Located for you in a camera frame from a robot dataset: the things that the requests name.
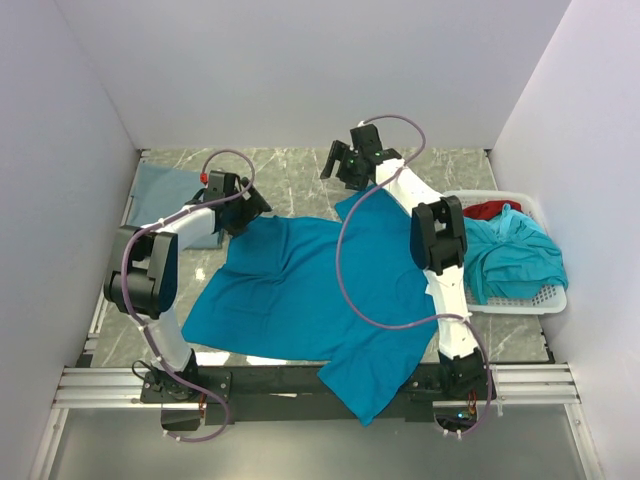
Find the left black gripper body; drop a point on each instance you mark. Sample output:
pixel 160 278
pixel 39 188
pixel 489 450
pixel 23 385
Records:
pixel 245 206

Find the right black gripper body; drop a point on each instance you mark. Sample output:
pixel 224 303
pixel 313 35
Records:
pixel 345 163

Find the bright blue t shirt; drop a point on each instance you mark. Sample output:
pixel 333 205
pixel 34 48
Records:
pixel 277 296

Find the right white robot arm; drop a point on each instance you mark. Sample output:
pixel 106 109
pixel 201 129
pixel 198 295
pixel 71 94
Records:
pixel 437 244

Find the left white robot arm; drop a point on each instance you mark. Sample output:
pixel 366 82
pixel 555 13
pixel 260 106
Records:
pixel 142 276

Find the folded grey-blue t shirt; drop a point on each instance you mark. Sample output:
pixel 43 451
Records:
pixel 159 192

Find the red t shirt in basket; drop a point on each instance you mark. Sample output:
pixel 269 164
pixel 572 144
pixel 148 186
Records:
pixel 490 209

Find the teal t shirt in basket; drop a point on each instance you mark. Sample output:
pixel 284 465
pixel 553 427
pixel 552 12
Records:
pixel 510 256

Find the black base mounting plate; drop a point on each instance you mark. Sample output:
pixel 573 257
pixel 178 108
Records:
pixel 295 393

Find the white plastic laundry basket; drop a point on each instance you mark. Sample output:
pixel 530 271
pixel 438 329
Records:
pixel 551 299

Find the aluminium rail frame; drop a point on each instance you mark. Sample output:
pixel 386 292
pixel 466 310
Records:
pixel 524 371

